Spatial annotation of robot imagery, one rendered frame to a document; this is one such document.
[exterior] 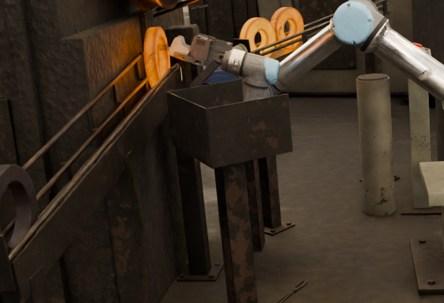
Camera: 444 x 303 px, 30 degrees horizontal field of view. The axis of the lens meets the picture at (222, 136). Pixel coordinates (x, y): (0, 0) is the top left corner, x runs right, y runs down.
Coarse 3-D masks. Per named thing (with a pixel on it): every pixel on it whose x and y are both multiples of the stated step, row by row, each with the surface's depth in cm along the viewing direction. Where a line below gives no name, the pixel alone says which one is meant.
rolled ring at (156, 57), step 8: (152, 32) 234; (160, 32) 238; (144, 40) 233; (152, 40) 232; (160, 40) 242; (144, 48) 232; (152, 48) 231; (160, 48) 245; (168, 48) 247; (144, 56) 231; (152, 56) 231; (160, 56) 246; (168, 56) 247; (152, 64) 231; (160, 64) 246; (168, 64) 246; (152, 72) 232; (160, 72) 245; (152, 80) 234
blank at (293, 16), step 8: (280, 8) 299; (288, 8) 298; (272, 16) 297; (280, 16) 295; (288, 16) 298; (296, 16) 301; (272, 24) 296; (280, 24) 296; (296, 24) 302; (280, 32) 296; (296, 32) 302; (288, 40) 300; (288, 48) 300
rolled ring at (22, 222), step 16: (0, 176) 144; (16, 176) 150; (0, 192) 144; (16, 192) 154; (32, 192) 156; (16, 208) 155; (32, 208) 155; (16, 224) 155; (32, 224) 155; (16, 240) 152
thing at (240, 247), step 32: (192, 96) 207; (224, 96) 211; (288, 96) 188; (192, 128) 192; (224, 128) 184; (256, 128) 187; (288, 128) 190; (224, 160) 185; (224, 192) 201; (224, 224) 205; (224, 256) 210
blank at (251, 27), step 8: (248, 24) 286; (256, 24) 288; (264, 24) 290; (240, 32) 287; (248, 32) 286; (256, 32) 288; (264, 32) 291; (272, 32) 294; (264, 40) 293; (272, 40) 294; (256, 48) 289; (272, 48) 295; (264, 56) 292
